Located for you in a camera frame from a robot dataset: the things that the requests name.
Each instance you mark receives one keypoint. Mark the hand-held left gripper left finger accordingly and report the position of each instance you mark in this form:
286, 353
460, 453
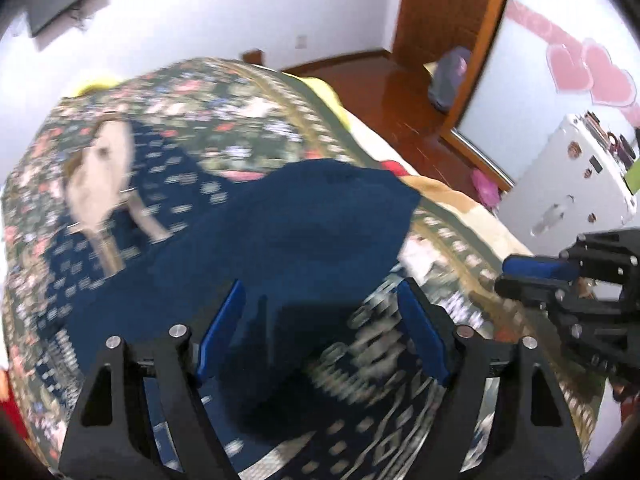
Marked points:
222, 330

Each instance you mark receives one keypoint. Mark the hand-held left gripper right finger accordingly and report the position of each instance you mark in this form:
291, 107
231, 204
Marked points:
420, 330

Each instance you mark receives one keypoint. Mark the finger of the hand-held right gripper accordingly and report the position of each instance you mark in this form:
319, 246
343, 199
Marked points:
525, 290
535, 266

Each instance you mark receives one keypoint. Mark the navy patterned garment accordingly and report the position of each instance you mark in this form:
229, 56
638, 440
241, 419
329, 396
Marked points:
300, 220

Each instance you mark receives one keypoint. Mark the white cabinet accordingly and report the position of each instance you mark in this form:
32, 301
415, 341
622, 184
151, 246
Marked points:
565, 185

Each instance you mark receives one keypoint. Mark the pink floor item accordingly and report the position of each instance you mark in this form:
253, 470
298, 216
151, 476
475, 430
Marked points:
485, 187

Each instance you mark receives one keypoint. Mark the beige blanket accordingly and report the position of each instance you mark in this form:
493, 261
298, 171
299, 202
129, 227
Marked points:
450, 195

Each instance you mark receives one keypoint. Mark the white wardrobe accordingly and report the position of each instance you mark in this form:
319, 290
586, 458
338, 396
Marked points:
525, 100

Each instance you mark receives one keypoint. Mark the white mattress sheet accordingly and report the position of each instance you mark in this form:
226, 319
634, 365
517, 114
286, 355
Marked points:
370, 140

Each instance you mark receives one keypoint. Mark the pink heart sticker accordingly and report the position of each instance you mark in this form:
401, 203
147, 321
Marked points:
610, 77
567, 67

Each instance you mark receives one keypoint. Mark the red cloth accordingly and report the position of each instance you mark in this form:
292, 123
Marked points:
12, 410

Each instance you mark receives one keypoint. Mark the floral blanket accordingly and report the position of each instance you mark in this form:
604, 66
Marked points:
200, 95

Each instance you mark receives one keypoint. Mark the pink ribbon sticker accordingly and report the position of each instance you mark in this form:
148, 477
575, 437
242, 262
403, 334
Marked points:
537, 22

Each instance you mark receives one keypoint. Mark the wooden door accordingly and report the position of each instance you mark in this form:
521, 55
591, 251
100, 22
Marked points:
440, 5

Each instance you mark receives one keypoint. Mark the wooden bed post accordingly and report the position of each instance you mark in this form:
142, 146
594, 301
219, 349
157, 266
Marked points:
252, 56

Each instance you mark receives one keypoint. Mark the wall socket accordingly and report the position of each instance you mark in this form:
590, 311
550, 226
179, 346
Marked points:
301, 42

